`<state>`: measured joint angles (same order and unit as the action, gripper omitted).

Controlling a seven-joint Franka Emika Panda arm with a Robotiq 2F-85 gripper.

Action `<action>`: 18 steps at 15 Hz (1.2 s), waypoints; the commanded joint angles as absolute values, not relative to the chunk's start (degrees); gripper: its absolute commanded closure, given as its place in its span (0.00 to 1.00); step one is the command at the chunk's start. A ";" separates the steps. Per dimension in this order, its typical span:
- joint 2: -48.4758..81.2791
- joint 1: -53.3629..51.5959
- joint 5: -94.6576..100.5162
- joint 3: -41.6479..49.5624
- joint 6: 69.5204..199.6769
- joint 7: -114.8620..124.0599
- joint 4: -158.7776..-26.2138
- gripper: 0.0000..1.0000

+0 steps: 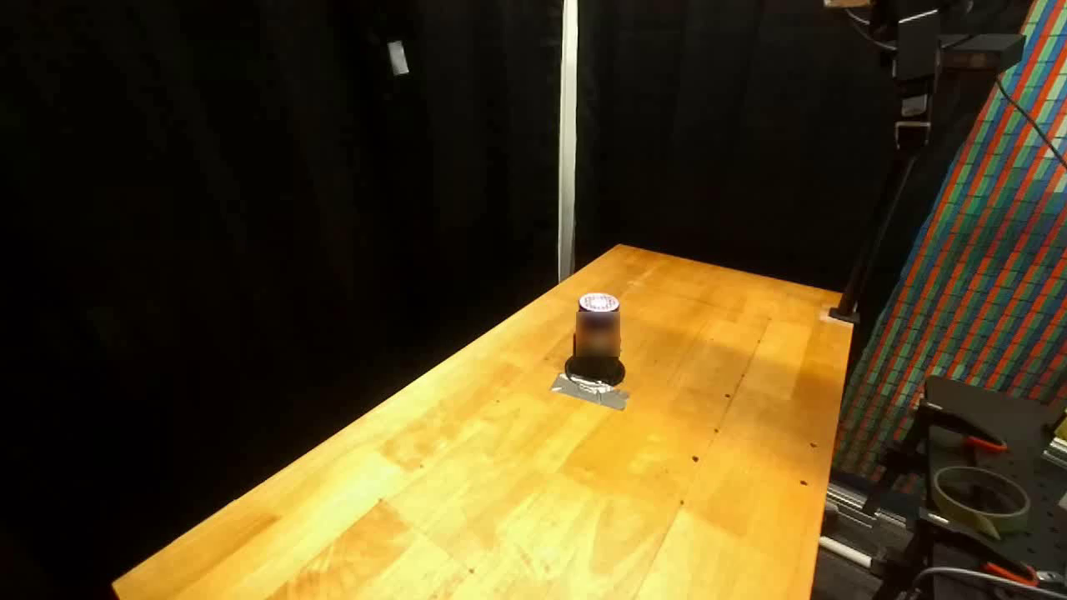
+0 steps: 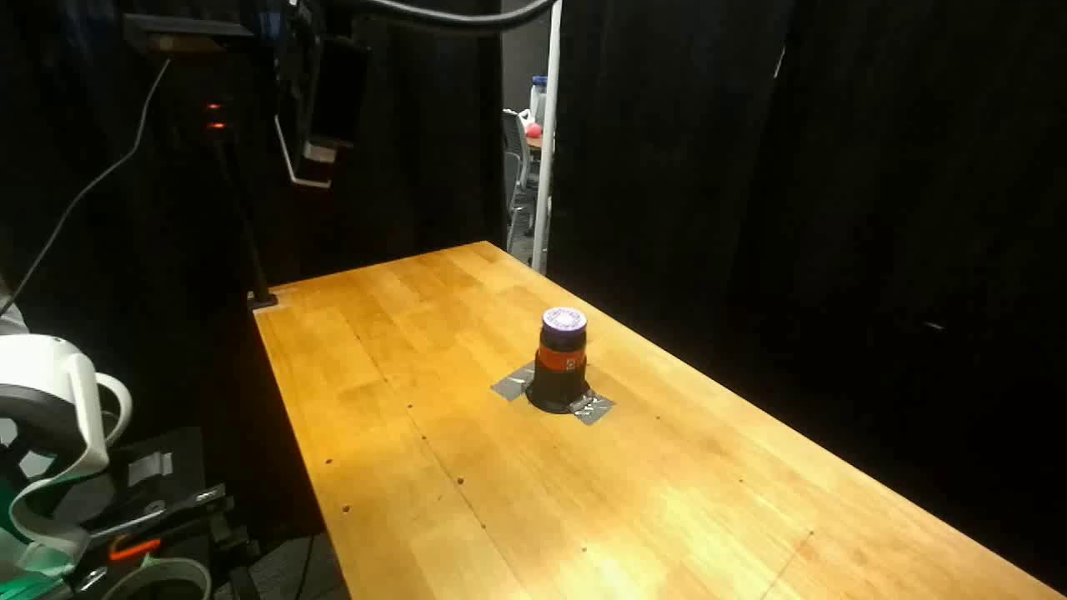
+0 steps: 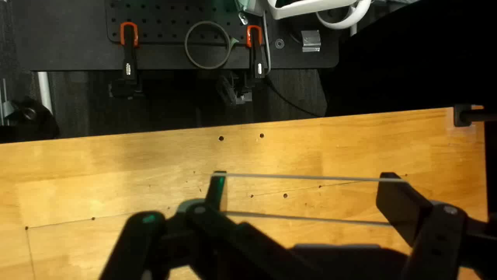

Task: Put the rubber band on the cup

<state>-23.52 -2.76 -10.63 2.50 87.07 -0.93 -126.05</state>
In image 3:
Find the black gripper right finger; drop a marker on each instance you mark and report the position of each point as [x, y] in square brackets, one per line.
[440, 238]

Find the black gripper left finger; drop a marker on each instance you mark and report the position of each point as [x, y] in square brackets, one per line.
[218, 243]

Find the thin rubber band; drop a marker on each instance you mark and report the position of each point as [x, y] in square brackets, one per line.
[311, 178]

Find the black perforated board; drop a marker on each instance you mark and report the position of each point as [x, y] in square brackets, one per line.
[165, 55]

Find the orange black clamp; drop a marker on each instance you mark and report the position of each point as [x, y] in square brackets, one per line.
[130, 36]
[254, 36]

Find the small grey clip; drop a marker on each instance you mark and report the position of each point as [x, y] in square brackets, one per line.
[311, 41]

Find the black round object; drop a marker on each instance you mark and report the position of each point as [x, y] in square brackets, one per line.
[32, 118]

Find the white metal pole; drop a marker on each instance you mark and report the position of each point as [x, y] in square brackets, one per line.
[44, 90]

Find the white VR headset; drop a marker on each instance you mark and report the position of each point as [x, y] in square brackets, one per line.
[311, 6]

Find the black camera stand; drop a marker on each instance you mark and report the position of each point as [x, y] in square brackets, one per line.
[464, 115]

